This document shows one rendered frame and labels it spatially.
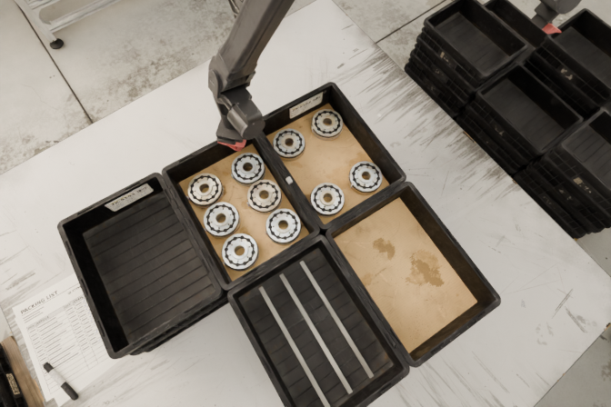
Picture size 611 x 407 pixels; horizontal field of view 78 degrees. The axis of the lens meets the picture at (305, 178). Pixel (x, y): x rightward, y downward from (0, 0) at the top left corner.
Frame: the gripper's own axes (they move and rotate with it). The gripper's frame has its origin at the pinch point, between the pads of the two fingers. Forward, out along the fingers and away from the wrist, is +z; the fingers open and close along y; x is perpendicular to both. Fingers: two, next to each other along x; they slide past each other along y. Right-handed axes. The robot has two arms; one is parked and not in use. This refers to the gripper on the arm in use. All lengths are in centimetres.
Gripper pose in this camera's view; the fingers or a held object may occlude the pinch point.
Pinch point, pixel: (240, 138)
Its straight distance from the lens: 98.5
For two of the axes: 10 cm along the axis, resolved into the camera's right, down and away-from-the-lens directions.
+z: 0.0, 4.0, 9.2
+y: 2.2, -9.0, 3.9
